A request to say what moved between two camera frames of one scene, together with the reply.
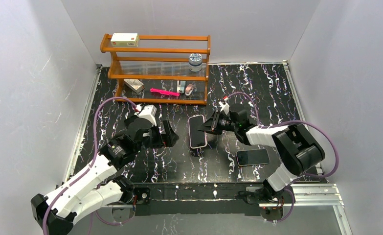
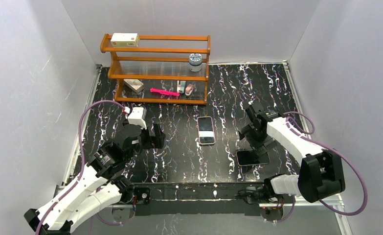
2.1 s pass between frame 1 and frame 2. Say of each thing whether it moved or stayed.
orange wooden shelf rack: stayed
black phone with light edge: stayed
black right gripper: moved
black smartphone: moved
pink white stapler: stayed
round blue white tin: stayed
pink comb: stayed
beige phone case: moved
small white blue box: stayed
